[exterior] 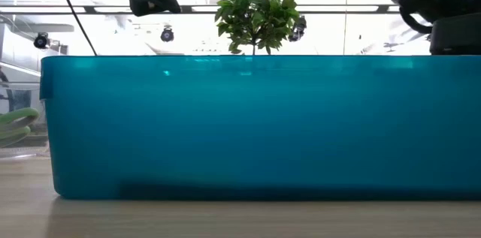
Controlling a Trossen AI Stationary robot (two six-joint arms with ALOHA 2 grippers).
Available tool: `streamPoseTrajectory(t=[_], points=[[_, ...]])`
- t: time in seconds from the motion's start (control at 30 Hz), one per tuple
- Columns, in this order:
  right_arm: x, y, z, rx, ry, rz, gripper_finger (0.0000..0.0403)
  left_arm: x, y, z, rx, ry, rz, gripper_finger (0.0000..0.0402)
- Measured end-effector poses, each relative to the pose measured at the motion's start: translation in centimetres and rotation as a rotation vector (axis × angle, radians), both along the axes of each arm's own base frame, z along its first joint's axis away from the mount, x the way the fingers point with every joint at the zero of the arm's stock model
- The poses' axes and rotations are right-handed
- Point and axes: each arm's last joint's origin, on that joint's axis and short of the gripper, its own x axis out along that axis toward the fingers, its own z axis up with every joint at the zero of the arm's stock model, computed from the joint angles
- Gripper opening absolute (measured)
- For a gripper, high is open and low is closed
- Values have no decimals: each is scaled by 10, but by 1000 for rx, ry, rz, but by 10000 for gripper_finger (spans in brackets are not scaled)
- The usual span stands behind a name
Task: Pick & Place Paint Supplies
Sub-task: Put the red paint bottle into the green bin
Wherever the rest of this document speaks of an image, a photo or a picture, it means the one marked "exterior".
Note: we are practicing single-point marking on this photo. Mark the large teal plastic tray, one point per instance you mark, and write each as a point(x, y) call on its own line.
point(263, 129)

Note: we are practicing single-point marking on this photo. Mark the black ceiling spotlight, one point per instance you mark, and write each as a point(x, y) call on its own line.
point(167, 34)
point(298, 28)
point(41, 41)

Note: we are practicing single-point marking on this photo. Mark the green potted plant black pot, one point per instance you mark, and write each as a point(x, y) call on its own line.
point(255, 12)

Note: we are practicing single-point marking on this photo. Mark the clear plastic tray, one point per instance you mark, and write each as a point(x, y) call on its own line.
point(19, 152)

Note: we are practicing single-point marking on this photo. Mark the long ceiling light rail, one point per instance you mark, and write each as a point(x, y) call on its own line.
point(263, 9)

